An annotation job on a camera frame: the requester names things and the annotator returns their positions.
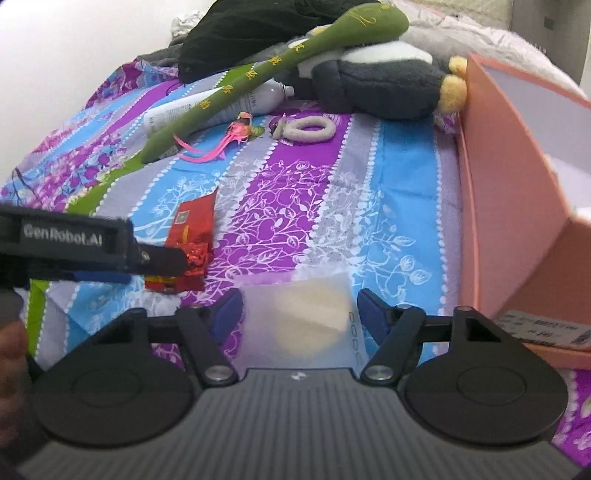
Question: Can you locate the black garment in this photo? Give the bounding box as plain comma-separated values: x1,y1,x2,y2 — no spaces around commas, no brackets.
178,0,385,85

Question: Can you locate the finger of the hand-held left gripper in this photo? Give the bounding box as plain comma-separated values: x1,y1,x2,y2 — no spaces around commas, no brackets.
131,244,188,278

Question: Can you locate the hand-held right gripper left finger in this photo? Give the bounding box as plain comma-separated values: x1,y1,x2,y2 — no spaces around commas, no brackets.
88,290,245,387

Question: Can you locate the white crumpled cloth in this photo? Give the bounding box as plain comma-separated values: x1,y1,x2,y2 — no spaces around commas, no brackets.
170,11,209,43

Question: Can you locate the person's left hand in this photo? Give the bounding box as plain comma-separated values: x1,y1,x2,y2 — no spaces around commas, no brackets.
0,318,34,455

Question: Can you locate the pink box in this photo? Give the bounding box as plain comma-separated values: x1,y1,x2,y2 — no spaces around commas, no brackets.
455,52,591,371

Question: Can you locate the dark grey cloth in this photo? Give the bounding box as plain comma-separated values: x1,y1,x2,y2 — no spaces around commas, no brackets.
136,39,186,64

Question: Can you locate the translucent plastic pouch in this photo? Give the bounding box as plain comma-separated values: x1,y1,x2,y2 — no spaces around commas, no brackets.
240,271,371,371

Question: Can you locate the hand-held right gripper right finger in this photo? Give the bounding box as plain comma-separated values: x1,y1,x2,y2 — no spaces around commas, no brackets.
358,288,507,384

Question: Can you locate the white spray bottle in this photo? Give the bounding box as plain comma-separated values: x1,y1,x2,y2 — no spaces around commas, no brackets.
143,78,296,136

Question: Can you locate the red foil packet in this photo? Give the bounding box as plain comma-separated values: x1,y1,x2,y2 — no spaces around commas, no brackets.
144,193,219,293

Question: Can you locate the green plush stick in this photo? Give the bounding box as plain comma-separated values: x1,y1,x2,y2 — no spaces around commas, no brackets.
139,2,411,166

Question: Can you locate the grey quilt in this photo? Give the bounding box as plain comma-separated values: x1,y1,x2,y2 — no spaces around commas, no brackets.
383,0,591,100

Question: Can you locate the pink ribbon bird ornament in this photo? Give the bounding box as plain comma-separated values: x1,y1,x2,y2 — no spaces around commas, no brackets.
173,111,267,164

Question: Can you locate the white fluffy hair scrunchie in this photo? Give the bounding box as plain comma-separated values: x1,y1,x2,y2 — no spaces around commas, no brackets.
270,115,339,143

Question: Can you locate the floral striped bedsheet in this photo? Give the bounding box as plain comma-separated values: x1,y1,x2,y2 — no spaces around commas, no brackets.
0,56,591,464

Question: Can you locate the grey penguin plush toy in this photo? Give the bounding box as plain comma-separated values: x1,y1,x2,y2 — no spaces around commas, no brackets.
295,25,468,122

